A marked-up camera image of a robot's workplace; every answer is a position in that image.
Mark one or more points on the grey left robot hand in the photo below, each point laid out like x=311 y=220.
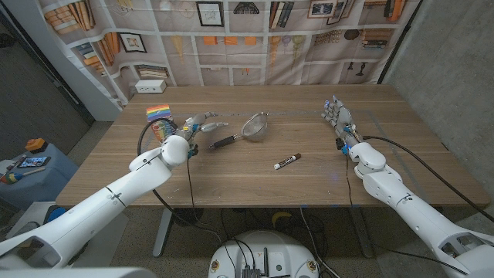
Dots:
x=195 y=125

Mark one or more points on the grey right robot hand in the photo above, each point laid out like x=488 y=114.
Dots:
x=341 y=117

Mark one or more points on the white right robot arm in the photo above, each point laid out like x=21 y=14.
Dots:
x=401 y=197

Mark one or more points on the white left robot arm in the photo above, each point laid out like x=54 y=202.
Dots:
x=116 y=201

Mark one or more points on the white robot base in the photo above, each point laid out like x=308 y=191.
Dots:
x=266 y=251

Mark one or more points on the rainbow marker box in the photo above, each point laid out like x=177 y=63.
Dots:
x=160 y=116

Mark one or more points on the white power outlet box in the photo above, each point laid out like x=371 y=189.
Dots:
x=150 y=86

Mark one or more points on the brown marker white cap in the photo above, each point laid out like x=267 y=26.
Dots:
x=287 y=161

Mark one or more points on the printed bookshelf backdrop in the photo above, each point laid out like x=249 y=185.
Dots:
x=251 y=54

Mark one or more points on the black round fan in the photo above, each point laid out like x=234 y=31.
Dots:
x=189 y=216

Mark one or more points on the black backdrop stand pole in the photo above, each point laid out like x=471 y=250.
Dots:
x=399 y=40

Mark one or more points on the white table leg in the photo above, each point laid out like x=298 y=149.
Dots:
x=164 y=231

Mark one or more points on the grey table leg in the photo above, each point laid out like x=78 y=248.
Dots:
x=361 y=231

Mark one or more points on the yellow object under table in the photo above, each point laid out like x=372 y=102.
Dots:
x=281 y=216

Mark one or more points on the orange and black block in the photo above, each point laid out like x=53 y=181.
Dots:
x=36 y=145

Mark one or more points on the blue storage box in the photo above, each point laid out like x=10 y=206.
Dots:
x=42 y=185

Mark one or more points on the black smartphone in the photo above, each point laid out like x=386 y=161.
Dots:
x=34 y=161

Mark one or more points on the white robot torso cover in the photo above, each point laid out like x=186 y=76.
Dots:
x=77 y=273

